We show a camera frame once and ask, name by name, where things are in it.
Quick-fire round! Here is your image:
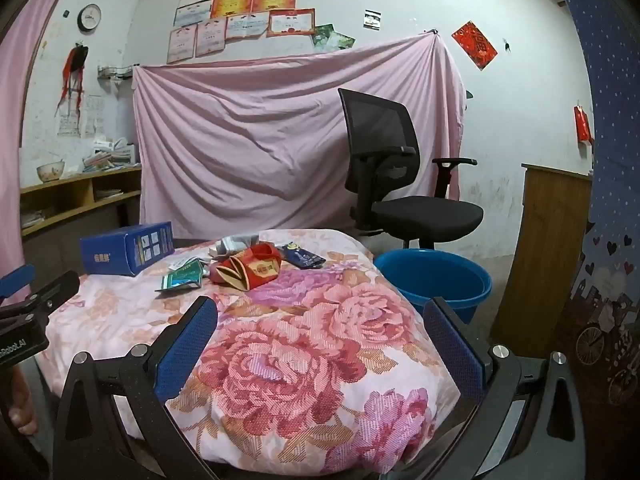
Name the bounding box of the wooden shelf unit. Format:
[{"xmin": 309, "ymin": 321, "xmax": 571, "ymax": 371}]
[{"xmin": 19, "ymin": 165, "xmax": 143, "ymax": 281}]

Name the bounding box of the pink hanging bed sheet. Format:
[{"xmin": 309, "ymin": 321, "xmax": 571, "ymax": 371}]
[{"xmin": 131, "ymin": 30, "xmax": 466, "ymax": 241}]

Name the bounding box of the wire wall rack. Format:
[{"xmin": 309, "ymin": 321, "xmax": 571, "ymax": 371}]
[{"xmin": 96, "ymin": 62, "xmax": 138, "ymax": 84}]

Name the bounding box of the blue dotted curtain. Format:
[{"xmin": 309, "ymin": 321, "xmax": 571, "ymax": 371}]
[{"xmin": 542, "ymin": 0, "xmax": 640, "ymax": 406}]

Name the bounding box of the faded paper wall chart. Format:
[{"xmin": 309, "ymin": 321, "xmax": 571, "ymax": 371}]
[{"xmin": 56, "ymin": 95, "xmax": 106, "ymax": 137}]

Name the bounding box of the green foil packet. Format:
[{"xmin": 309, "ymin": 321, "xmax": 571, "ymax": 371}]
[{"xmin": 154, "ymin": 263, "xmax": 203, "ymax": 293}]

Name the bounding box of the group of wall certificates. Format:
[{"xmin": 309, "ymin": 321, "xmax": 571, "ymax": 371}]
[{"xmin": 166, "ymin": 0, "xmax": 348, "ymax": 65}]

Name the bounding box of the white ceramic bowl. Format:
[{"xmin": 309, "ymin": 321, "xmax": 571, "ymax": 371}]
[{"xmin": 36, "ymin": 160, "xmax": 66, "ymax": 182}]

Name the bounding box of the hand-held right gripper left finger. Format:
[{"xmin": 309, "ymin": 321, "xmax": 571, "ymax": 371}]
[{"xmin": 52, "ymin": 296, "xmax": 219, "ymax": 480}]

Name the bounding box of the red square paper decoration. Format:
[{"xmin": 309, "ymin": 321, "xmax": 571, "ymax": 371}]
[{"xmin": 451, "ymin": 21, "xmax": 499, "ymax": 71}]

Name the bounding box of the person's left hand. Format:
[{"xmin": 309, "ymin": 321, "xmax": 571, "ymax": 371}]
[{"xmin": 6, "ymin": 364, "xmax": 39, "ymax": 437}]

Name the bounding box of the wooden cabinet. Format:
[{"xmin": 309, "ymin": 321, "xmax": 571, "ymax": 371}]
[{"xmin": 521, "ymin": 162, "xmax": 593, "ymax": 356}]

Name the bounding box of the round wall clock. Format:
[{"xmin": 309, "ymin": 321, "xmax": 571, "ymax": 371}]
[{"xmin": 77, "ymin": 3, "xmax": 102, "ymax": 32}]

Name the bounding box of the red tassel ornament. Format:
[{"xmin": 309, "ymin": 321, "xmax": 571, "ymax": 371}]
[{"xmin": 59, "ymin": 45, "xmax": 91, "ymax": 107}]

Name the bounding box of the messy stack of books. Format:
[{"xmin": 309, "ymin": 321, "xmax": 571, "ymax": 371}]
[{"xmin": 82, "ymin": 137, "xmax": 141, "ymax": 173}]

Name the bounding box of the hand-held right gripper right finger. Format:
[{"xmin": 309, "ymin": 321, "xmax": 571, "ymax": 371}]
[{"xmin": 422, "ymin": 296, "xmax": 586, "ymax": 480}]

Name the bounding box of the pink curtain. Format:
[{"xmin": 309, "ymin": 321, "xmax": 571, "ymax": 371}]
[{"xmin": 0, "ymin": 0, "xmax": 83, "ymax": 281}]

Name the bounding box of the crushed red carton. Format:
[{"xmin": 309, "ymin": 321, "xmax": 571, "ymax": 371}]
[{"xmin": 207, "ymin": 244, "xmax": 283, "ymax": 291}]

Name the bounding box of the grey foil wrapper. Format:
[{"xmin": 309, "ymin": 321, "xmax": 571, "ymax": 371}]
[{"xmin": 209, "ymin": 233, "xmax": 261, "ymax": 260}]

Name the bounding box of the blue plastic basin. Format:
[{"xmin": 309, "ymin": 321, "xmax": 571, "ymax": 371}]
[{"xmin": 374, "ymin": 248, "xmax": 493, "ymax": 326}]

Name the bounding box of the dark blue snack packet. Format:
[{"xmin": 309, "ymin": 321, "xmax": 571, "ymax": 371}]
[{"xmin": 282, "ymin": 243, "xmax": 327, "ymax": 267}]

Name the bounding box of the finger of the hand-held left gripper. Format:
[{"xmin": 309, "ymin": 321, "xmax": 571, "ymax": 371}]
[
  {"xmin": 22, "ymin": 270, "xmax": 81, "ymax": 318},
  {"xmin": 0, "ymin": 263, "xmax": 37, "ymax": 307}
]

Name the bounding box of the black mesh office chair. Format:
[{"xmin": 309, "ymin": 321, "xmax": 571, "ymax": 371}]
[{"xmin": 338, "ymin": 88, "xmax": 485, "ymax": 251}]

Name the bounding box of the red hanging packet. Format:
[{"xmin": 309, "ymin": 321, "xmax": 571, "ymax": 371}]
[{"xmin": 573, "ymin": 105, "xmax": 594, "ymax": 145}]

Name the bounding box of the blue cardboard box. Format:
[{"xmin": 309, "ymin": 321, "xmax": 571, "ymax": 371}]
[{"xmin": 80, "ymin": 221, "xmax": 175, "ymax": 277}]

